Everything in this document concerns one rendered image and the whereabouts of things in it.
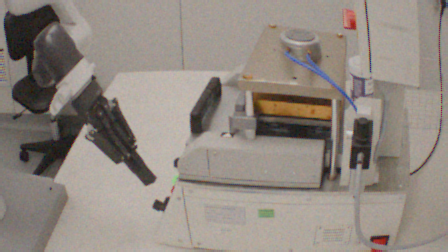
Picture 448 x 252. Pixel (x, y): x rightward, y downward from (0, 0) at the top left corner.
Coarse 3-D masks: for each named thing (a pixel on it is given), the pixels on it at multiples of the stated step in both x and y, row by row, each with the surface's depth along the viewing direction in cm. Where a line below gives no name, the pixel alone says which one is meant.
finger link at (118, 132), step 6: (102, 108) 119; (108, 108) 119; (108, 114) 119; (114, 120) 120; (114, 126) 120; (114, 132) 121; (120, 132) 121; (120, 138) 121; (126, 138) 121; (126, 144) 121; (132, 144) 122; (132, 150) 122
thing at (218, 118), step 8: (224, 88) 135; (232, 88) 135; (224, 96) 132; (232, 96) 132; (216, 104) 129; (224, 104) 129; (232, 104) 129; (208, 112) 127; (216, 112) 127; (224, 112) 126; (232, 112) 118; (344, 112) 124; (208, 120) 124; (216, 120) 124; (224, 120) 124; (208, 128) 122; (216, 128) 122; (224, 128) 121; (232, 128) 118; (192, 136) 120; (328, 152) 112; (328, 160) 112
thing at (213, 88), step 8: (216, 80) 129; (208, 88) 126; (216, 88) 128; (200, 96) 124; (208, 96) 124; (216, 96) 132; (200, 104) 121; (208, 104) 124; (192, 112) 119; (200, 112) 119; (192, 120) 119; (200, 120) 119; (192, 128) 120; (200, 128) 120
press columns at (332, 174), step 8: (248, 96) 108; (248, 104) 108; (336, 104) 104; (248, 112) 109; (336, 112) 105; (336, 120) 106; (336, 128) 106; (248, 136) 111; (336, 136) 107; (336, 144) 108; (336, 152) 109; (336, 160) 110; (328, 176) 111; (336, 176) 111
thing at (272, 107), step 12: (264, 96) 112; (276, 96) 112; (288, 96) 112; (300, 96) 111; (264, 108) 111; (276, 108) 111; (288, 108) 110; (300, 108) 110; (312, 108) 109; (324, 108) 108; (264, 120) 113; (276, 120) 112; (288, 120) 111; (300, 120) 111; (312, 120) 110; (324, 120) 110
